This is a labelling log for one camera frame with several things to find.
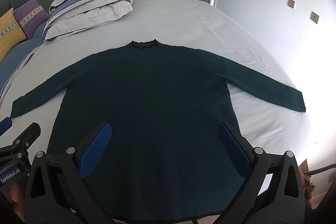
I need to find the dark green knit sweater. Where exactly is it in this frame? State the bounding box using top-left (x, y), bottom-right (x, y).
top-left (11, 41), bottom-right (305, 222)

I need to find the person's left hand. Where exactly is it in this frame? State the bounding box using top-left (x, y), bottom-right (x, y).
top-left (6, 183), bottom-right (25, 222)

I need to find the blue pillow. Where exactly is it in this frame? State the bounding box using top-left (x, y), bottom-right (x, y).
top-left (1, 21), bottom-right (47, 101)

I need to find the yellow patterned cushion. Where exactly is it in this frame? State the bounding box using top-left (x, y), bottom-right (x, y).
top-left (0, 8), bottom-right (27, 61)

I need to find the purple patterned cushion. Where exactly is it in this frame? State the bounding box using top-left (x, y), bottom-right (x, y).
top-left (13, 0), bottom-right (50, 39)

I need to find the folded striped duvet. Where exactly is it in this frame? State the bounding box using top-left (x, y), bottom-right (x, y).
top-left (43, 0), bottom-right (134, 41)

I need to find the brass wall socket lower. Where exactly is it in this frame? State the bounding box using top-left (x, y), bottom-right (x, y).
top-left (310, 11), bottom-right (319, 24)

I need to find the brass wall socket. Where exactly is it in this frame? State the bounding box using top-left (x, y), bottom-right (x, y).
top-left (310, 11), bottom-right (319, 24)
top-left (287, 0), bottom-right (295, 9)

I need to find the brass wall socket upper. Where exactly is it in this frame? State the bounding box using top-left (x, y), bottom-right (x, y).
top-left (287, 0), bottom-right (295, 9)

